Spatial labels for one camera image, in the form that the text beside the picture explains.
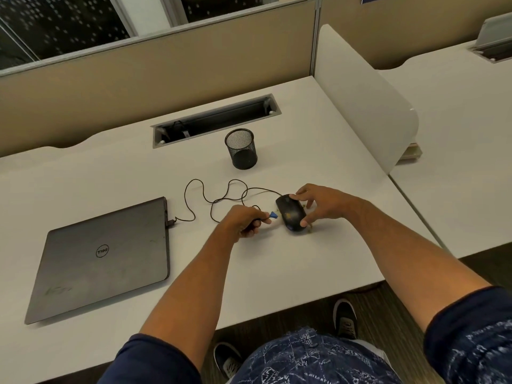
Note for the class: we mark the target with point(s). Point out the person's left hand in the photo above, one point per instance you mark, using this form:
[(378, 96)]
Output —
[(236, 221)]

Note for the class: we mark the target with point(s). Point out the person's right hand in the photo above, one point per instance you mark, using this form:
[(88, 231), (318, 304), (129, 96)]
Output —
[(332, 203)]

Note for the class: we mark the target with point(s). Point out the person's right thumb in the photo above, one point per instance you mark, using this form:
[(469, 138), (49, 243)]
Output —
[(308, 222)]

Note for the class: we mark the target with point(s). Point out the person's left fingers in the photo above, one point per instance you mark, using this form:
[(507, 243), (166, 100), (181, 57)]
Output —
[(248, 231)]

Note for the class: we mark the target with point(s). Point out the black computer mouse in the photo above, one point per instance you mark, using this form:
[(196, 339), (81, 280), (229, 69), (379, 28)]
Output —
[(290, 213)]

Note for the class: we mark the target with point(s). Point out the black tool with blue tip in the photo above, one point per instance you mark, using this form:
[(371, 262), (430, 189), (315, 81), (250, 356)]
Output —
[(274, 215)]

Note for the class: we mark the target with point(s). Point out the person's right forearm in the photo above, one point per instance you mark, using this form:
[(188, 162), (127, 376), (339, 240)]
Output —
[(412, 255)]

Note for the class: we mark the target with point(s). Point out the person's left forearm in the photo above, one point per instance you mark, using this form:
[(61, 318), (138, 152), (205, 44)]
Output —
[(192, 287)]

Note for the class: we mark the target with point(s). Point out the black mesh pen cup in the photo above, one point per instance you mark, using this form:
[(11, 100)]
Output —
[(241, 151)]

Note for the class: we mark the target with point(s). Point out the person's right black shoe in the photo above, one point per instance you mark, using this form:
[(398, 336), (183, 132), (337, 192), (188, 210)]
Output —
[(344, 319)]

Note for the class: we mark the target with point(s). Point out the person's black shoe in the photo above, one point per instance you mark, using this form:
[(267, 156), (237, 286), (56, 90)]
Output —
[(227, 359), (344, 319)]

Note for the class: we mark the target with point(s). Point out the person's left black shoe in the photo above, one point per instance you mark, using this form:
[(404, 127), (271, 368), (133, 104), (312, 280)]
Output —
[(227, 359)]

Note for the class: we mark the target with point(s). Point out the white desk divider panel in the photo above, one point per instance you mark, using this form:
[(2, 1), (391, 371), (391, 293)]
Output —
[(360, 95)]

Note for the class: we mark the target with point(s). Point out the blue patterned shirt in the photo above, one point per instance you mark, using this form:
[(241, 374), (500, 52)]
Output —
[(312, 363)]

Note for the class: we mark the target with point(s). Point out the grey closed laptop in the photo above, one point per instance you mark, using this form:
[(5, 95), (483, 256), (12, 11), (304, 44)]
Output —
[(104, 259)]

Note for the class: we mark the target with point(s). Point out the beige partition panel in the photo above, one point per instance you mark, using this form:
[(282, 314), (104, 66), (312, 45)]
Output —
[(140, 83), (420, 27)]

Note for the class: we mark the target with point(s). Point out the dark glass window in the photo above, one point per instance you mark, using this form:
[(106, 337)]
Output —
[(60, 23)]

